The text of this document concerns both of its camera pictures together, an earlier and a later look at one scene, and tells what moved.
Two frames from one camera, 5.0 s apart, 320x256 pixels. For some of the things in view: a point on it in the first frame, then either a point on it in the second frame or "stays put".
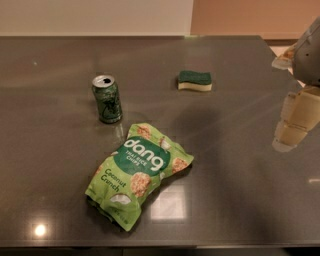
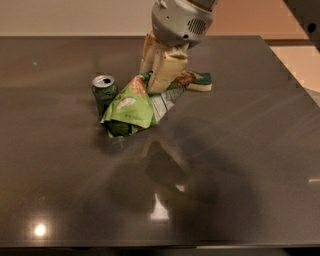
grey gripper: x=310 y=56 → x=178 y=24
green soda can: x=110 y=108 stays put
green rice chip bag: x=133 y=172 → x=134 y=108
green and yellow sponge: x=194 y=81 stays put
